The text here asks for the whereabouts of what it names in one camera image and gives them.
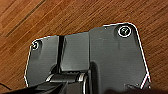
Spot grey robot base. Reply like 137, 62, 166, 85
23, 22, 152, 94

